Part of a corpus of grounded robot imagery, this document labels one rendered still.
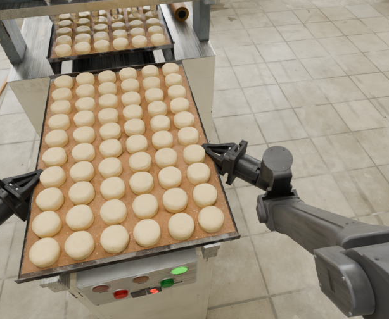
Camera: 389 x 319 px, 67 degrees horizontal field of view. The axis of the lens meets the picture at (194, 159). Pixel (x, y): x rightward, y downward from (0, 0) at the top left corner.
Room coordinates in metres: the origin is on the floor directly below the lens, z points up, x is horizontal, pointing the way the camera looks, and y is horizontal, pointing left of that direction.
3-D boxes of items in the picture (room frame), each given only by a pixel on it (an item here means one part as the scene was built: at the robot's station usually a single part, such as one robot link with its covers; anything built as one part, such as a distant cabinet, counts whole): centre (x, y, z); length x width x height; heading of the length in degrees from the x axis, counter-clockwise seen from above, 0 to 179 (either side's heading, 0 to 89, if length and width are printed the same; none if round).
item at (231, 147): (0.45, -0.06, 0.89); 0.09 x 0.07 x 0.07; 57
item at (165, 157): (0.43, 0.06, 0.91); 0.05 x 0.05 x 0.02
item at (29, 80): (1.52, 0.41, 0.42); 1.28 x 0.72 x 0.84; 13
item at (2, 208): (0.30, 0.40, 0.90); 0.07 x 0.07 x 0.10; 57
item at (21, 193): (0.36, 0.36, 0.89); 0.09 x 0.07 x 0.07; 147
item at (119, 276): (0.21, 0.11, 0.77); 0.24 x 0.04 x 0.14; 103
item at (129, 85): (0.70, 0.18, 0.91); 0.05 x 0.05 x 0.02
